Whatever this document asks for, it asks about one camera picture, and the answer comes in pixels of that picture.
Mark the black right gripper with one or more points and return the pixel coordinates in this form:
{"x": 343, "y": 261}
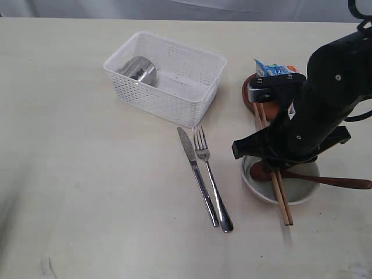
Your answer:
{"x": 297, "y": 135}

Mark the brown round plate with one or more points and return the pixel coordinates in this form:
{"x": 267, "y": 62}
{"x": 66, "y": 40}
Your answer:
{"x": 270, "y": 108}

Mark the wooden chopstick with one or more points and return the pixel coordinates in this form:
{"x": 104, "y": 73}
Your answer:
{"x": 283, "y": 199}
{"x": 262, "y": 122}

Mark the cream floral ceramic bowl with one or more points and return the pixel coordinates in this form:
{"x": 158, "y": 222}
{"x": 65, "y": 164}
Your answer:
{"x": 299, "y": 191}

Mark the blue snack bag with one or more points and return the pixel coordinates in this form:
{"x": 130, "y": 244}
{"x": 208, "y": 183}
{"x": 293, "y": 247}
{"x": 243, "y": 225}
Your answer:
{"x": 263, "y": 70}

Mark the brown wooden spoon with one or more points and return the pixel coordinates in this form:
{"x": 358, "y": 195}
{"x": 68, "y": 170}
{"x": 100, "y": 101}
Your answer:
{"x": 258, "y": 174}

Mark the silver metal fork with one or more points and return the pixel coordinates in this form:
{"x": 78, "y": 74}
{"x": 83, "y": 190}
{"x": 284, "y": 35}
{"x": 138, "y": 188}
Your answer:
{"x": 202, "y": 151}

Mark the silver metal table knife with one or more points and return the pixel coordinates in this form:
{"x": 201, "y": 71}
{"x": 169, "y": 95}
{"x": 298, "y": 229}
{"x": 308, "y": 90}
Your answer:
{"x": 191, "y": 156}

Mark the white perforated plastic basket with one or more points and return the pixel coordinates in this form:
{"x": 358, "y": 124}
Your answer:
{"x": 186, "y": 82}

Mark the clear glass cup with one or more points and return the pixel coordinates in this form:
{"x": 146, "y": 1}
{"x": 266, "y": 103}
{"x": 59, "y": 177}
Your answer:
{"x": 140, "y": 69}

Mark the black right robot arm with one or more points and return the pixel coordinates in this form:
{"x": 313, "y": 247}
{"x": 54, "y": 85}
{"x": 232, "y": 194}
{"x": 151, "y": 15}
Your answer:
{"x": 340, "y": 72}

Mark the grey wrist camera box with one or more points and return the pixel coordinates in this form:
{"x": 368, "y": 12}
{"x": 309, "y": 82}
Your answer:
{"x": 281, "y": 88}

